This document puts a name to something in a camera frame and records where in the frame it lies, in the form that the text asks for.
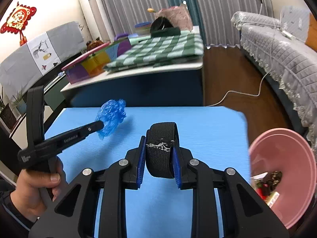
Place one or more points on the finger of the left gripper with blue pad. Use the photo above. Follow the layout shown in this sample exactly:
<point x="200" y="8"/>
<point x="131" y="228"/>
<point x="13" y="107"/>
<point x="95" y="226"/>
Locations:
<point x="58" y="143"/>

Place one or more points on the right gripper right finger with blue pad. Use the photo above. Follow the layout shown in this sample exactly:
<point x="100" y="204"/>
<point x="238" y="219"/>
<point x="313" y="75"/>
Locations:
<point x="243" y="212"/>

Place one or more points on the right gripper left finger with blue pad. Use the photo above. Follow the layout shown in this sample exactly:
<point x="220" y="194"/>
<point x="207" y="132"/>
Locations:
<point x="94" y="198"/>

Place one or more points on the blue plastic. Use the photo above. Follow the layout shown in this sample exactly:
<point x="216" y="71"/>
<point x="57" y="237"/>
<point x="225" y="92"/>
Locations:
<point x="111" y="113"/>

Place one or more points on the black elastic band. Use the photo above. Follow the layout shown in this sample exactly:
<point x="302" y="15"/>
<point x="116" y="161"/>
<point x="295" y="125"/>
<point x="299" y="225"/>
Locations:
<point x="160" y="140"/>

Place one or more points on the trash inside bin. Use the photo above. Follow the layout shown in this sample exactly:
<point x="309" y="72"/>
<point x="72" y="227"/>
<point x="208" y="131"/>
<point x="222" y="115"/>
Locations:
<point x="265" y="185"/>

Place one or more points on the pink plastic trash bin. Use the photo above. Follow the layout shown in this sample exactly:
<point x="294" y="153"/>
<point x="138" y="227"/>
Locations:
<point x="284" y="150"/>

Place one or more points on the person's left hand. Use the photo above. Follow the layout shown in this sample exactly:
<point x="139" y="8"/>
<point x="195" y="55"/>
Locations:
<point x="26" y="197"/>

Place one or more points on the TV cabinet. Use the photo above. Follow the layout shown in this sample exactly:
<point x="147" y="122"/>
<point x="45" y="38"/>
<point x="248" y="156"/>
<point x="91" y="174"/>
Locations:
<point x="55" y="102"/>

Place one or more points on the small potted plant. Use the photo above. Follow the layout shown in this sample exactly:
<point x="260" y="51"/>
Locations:
<point x="19" y="103"/>

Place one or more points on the potted green plant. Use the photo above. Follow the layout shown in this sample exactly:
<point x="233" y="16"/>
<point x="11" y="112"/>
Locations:
<point x="6" y="114"/>

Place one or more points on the covered television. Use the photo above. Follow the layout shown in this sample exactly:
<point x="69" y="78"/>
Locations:
<point x="33" y="60"/>

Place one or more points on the colourful storage box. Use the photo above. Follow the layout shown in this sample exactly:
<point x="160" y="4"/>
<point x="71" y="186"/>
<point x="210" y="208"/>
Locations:
<point x="91" y="64"/>

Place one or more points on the brown plush toy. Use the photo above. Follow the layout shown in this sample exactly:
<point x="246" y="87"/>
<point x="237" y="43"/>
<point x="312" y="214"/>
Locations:
<point x="93" y="44"/>

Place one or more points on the red chinese knot decoration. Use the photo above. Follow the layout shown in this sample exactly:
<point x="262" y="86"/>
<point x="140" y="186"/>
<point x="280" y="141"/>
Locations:
<point x="18" y="20"/>

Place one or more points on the white air conditioner tower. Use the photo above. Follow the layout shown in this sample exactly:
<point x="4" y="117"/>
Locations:
<point x="97" y="20"/>

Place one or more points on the white coffee table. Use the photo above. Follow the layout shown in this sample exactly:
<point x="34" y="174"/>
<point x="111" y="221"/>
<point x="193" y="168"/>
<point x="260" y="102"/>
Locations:
<point x="171" y="85"/>

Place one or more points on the stacked coloured bowls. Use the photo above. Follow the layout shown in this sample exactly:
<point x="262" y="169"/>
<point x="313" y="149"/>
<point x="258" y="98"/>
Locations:
<point x="142" y="29"/>

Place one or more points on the black hat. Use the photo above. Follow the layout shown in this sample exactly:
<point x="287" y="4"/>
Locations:
<point x="162" y="27"/>

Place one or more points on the green checkered cloth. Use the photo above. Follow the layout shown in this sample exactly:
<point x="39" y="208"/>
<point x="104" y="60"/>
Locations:
<point x="160" y="51"/>

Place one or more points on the grey quilted sofa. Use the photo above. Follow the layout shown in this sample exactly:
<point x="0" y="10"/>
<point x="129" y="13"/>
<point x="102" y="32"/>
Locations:
<point x="278" y="46"/>

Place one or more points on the pink lace basket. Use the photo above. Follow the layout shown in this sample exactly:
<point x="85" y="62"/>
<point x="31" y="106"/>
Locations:
<point x="178" y="16"/>

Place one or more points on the orange cushion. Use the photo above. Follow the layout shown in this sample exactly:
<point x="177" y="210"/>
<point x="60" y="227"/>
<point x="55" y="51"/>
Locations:
<point x="311" y="40"/>

